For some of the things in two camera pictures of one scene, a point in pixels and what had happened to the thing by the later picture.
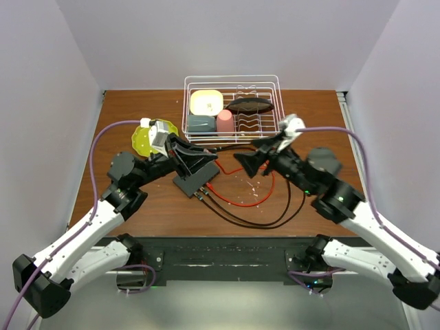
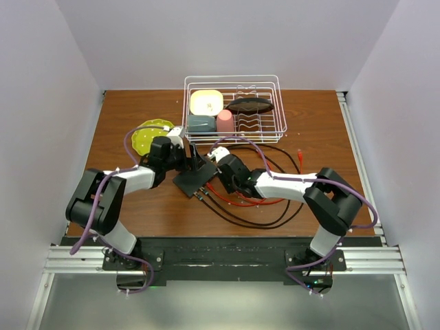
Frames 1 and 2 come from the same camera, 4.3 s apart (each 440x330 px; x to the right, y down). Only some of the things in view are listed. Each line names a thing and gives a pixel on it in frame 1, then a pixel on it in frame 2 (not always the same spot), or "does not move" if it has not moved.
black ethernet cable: (226, 218) does not move
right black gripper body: (286, 163) to (229, 184)
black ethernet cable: (231, 214) does not move
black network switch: (197, 180) does not move
